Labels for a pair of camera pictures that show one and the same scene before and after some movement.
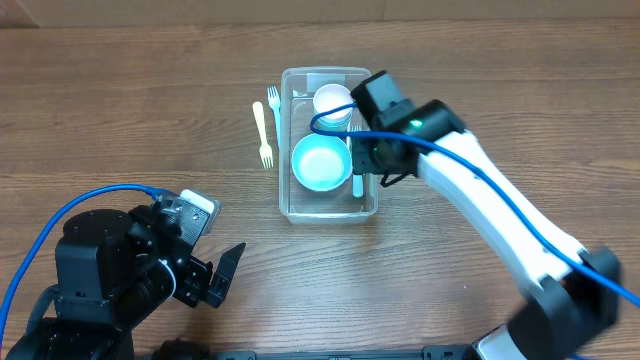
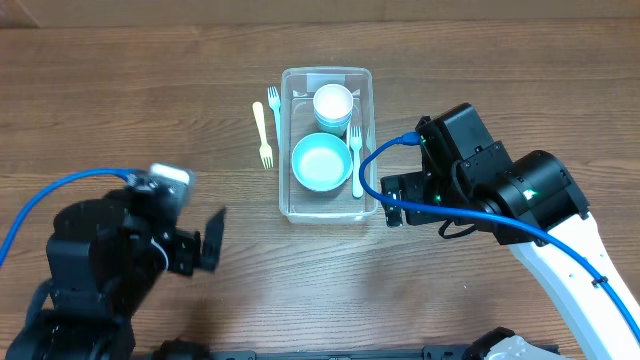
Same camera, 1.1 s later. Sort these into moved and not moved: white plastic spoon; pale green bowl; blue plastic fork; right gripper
Moved: right gripper
Not moved: blue plastic fork; pale green bowl; white plastic spoon
